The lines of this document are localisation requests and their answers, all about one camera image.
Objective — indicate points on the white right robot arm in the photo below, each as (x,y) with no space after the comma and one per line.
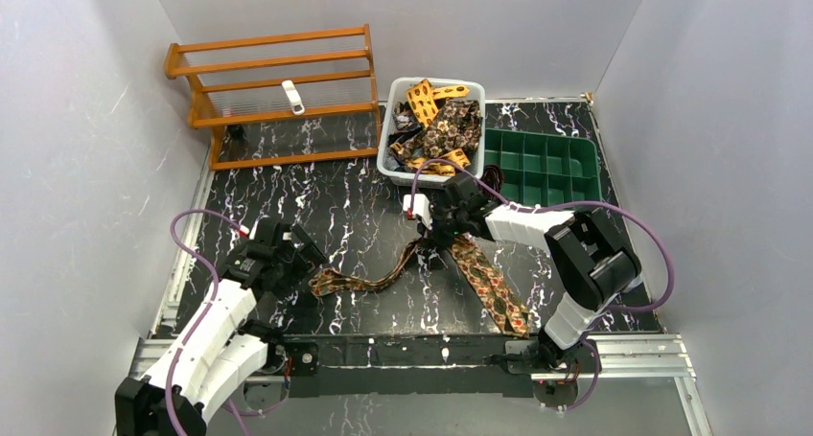
(594,262)

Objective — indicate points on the yellow beetle print tie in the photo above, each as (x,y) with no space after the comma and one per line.
(426,100)

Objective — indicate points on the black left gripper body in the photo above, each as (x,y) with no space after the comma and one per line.
(295,251)

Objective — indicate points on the white clip on rack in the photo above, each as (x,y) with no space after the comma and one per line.
(295,101)

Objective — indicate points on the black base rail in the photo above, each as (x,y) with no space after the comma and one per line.
(434,364)

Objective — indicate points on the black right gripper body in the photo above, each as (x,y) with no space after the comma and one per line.
(438,231)

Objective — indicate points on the dark red rolled tie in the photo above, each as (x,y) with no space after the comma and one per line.
(493,177)

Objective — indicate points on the cream flamingo paisley tie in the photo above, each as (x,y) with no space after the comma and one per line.
(505,308)

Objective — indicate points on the aluminium frame rail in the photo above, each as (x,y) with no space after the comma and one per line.
(652,356)

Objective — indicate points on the dark blue floral tie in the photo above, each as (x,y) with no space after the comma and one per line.
(406,127)

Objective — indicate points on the black tropical floral tie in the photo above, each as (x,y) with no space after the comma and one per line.
(458,125)

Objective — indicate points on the white plastic laundry basket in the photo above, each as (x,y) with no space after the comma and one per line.
(397,94)

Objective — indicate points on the green compartment tray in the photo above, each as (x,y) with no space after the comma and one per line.
(538,169)

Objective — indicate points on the orange wooden rack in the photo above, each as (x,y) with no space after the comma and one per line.
(236,83)

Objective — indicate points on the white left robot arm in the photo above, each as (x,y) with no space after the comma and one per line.
(222,346)

